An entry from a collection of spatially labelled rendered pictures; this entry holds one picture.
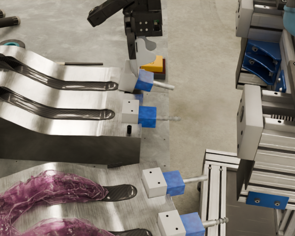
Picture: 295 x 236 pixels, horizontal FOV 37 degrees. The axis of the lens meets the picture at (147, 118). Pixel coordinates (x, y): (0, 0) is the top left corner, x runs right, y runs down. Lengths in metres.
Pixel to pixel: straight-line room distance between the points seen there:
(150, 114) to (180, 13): 2.49
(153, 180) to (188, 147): 1.37
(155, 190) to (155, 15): 0.36
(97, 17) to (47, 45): 0.46
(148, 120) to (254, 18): 0.48
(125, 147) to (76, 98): 0.18
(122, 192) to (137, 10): 0.39
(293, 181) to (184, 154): 1.28
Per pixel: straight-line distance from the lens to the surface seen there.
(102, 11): 0.97
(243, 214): 1.72
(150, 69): 1.25
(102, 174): 0.90
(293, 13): 0.51
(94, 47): 1.39
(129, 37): 0.96
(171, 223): 0.80
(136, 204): 0.85
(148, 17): 0.95
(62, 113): 1.01
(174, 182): 0.87
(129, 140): 0.94
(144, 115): 0.96
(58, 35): 1.46
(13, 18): 1.51
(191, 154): 2.19
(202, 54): 2.95
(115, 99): 1.03
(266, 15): 1.28
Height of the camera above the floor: 1.52
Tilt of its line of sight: 40 degrees down
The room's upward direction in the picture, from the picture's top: 4 degrees clockwise
